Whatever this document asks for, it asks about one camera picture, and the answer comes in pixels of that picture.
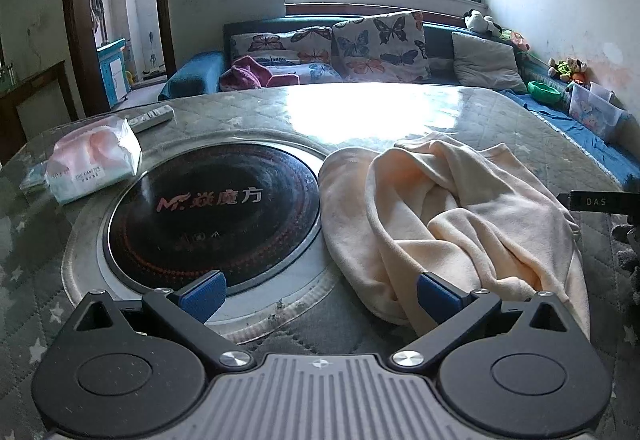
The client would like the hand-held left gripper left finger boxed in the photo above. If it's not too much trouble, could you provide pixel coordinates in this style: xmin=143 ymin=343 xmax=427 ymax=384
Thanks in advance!
xmin=60 ymin=270 xmax=253 ymax=373

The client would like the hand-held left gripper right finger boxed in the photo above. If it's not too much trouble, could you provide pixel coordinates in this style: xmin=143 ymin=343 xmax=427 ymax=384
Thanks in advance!
xmin=391 ymin=273 xmax=583 ymax=371

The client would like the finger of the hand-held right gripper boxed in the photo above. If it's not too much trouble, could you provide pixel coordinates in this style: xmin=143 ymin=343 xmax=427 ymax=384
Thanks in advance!
xmin=556 ymin=189 xmax=640 ymax=211

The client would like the cream sweatshirt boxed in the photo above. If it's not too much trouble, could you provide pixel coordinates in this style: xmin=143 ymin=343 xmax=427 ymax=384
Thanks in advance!
xmin=318 ymin=130 xmax=591 ymax=341

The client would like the black round induction cooktop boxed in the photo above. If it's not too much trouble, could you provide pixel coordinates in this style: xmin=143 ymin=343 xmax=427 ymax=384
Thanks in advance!
xmin=102 ymin=143 xmax=322 ymax=296

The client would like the blue sofa cover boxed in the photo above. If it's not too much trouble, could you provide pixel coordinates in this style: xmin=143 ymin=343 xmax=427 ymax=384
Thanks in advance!
xmin=500 ymin=90 xmax=640 ymax=193

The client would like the clear plastic storage box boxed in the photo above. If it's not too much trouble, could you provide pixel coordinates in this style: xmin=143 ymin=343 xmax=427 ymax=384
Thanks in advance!
xmin=567 ymin=81 xmax=626 ymax=143

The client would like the green plastic basin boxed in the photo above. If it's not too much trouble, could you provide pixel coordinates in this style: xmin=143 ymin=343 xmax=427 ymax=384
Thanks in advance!
xmin=527 ymin=81 xmax=562 ymax=104

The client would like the green yellow plush toy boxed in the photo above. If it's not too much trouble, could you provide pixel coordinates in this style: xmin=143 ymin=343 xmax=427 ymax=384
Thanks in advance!
xmin=548 ymin=59 xmax=573 ymax=82

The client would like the grey pillow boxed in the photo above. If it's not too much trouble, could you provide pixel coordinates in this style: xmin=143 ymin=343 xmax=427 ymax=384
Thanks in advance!
xmin=451 ymin=31 xmax=528 ymax=94

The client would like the pink white tissue pack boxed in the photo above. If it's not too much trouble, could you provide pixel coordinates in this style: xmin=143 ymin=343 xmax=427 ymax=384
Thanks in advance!
xmin=45 ymin=115 xmax=142 ymax=206

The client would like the pink green plush toy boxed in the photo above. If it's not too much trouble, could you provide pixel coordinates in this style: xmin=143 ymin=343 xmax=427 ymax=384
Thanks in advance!
xmin=500 ymin=28 xmax=531 ymax=52

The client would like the white remote control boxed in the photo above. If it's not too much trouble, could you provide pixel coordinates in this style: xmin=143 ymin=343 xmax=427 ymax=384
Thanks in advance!
xmin=127 ymin=104 xmax=175 ymax=133

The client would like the small clear plastic packet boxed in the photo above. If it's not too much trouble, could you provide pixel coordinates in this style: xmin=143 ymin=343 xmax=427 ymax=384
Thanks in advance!
xmin=20 ymin=163 xmax=51 ymax=193

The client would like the panda plush toy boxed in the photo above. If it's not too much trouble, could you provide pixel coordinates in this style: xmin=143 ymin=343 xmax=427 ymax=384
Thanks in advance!
xmin=464 ymin=9 xmax=502 ymax=38

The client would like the blue corner sofa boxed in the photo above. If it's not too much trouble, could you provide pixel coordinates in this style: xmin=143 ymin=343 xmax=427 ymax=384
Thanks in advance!
xmin=159 ymin=15 xmax=640 ymax=193

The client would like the purple garment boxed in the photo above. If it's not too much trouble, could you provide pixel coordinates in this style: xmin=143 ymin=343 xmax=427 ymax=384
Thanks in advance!
xmin=219 ymin=55 xmax=301 ymax=92

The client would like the light blue cabinet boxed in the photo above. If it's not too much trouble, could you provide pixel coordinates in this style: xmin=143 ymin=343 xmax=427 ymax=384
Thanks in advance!
xmin=96 ymin=38 xmax=132 ymax=108

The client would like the flat butterfly print cushion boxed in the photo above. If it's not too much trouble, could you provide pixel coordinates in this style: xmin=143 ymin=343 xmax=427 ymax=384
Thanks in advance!
xmin=267 ymin=61 xmax=343 ymax=85

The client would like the large butterfly print pillow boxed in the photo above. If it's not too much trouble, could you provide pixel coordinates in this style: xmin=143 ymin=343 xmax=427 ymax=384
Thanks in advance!
xmin=332 ymin=10 xmax=432 ymax=82

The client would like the long butterfly print pillow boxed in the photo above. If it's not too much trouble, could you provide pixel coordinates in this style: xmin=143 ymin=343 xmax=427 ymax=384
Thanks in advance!
xmin=230 ymin=27 xmax=335 ymax=66

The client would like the dark wooden cabinet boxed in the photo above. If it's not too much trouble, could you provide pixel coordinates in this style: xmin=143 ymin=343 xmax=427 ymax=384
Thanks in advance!
xmin=0 ymin=60 xmax=78 ymax=166

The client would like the dark wooden door frame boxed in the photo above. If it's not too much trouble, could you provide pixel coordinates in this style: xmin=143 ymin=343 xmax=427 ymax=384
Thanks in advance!
xmin=61 ymin=0 xmax=177 ymax=116

